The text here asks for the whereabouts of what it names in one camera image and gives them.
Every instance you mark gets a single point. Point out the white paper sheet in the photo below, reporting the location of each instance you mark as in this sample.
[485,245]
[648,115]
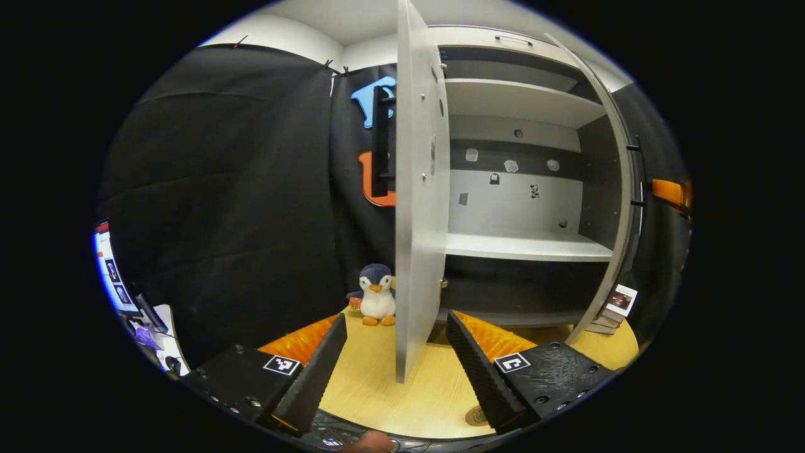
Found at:
[170,333]

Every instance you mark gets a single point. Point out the white and grey cabinet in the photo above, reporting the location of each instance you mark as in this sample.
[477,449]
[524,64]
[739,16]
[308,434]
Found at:
[522,245]

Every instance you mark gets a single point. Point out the round cork coaster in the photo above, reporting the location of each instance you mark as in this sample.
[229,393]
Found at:
[475,416]

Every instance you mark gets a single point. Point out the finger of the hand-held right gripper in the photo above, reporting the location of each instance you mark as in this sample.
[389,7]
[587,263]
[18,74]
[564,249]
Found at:
[666,190]

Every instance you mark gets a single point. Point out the stack of books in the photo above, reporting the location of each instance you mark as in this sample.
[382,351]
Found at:
[619,301]

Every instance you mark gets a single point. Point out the black backdrop cloth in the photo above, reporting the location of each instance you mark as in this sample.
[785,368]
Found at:
[220,189]
[660,264]

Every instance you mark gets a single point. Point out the white cabinet drawer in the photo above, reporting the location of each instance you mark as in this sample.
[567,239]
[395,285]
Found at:
[465,39]

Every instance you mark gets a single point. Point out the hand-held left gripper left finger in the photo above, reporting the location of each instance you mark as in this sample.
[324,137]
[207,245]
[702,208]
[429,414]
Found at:
[314,377]

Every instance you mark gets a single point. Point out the plush penguin toy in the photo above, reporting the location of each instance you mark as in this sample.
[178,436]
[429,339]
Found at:
[377,299]

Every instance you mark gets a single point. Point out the computer monitor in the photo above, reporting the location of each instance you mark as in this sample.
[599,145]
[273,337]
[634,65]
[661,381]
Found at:
[110,270]

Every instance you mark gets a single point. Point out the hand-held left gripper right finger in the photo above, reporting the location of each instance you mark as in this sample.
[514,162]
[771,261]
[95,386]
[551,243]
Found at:
[478,377]

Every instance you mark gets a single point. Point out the white cabinet door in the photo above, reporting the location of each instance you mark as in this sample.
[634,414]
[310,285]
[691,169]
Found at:
[626,189]
[418,220]

